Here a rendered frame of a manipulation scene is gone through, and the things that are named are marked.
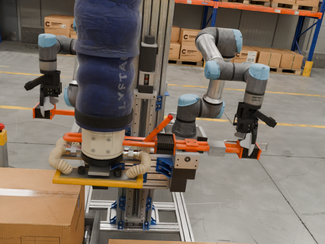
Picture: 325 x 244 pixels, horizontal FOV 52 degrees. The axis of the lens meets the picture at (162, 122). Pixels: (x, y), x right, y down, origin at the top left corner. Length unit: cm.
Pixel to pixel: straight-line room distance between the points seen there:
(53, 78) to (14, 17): 862
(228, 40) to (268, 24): 880
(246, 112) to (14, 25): 918
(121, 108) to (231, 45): 75
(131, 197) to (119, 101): 117
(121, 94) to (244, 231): 209
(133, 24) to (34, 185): 87
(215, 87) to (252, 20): 852
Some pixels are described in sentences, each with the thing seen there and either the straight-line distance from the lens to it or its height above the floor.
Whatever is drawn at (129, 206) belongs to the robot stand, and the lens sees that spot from 231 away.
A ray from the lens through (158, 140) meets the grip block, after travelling 136.
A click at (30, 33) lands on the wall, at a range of 1003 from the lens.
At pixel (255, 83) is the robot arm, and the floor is 153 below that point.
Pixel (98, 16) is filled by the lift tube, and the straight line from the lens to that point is 114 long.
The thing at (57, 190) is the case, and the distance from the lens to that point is 160.
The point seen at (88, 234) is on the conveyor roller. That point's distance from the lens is 197.
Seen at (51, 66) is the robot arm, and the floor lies 146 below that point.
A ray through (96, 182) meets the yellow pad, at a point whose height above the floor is 113.
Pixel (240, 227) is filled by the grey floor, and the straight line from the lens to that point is 307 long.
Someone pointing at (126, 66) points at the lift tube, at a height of 156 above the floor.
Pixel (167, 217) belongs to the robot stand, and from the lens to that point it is 267.
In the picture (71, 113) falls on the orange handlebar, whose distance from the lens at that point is 163.
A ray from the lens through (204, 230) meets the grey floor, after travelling 294.
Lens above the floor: 184
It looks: 22 degrees down
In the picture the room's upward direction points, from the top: 6 degrees clockwise
